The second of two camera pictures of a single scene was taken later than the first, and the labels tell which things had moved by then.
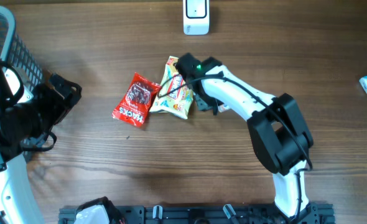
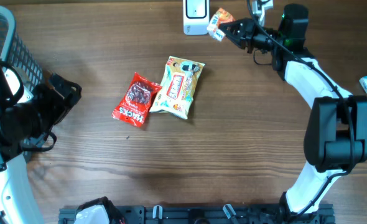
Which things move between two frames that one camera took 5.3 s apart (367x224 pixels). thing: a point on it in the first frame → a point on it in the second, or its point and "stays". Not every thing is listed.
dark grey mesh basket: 2,43 stays
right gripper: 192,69 → 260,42
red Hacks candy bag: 135,101 stays
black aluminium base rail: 237,214 stays
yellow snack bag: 175,95 stays
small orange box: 221,107 → 221,16
